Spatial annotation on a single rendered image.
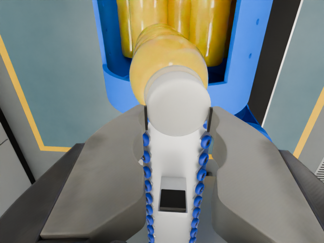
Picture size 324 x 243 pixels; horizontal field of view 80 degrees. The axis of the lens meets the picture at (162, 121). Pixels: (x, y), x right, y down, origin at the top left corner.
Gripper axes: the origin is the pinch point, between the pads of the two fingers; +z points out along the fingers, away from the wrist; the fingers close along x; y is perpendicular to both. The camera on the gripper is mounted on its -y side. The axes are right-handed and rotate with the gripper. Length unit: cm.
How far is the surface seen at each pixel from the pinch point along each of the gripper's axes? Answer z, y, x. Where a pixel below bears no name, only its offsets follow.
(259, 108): 121, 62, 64
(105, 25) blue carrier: 28.9, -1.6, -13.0
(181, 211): 29, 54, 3
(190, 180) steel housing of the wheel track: 44, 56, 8
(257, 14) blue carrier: 18.0, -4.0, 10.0
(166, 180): 42, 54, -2
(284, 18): 122, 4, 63
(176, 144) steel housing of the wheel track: 44, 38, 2
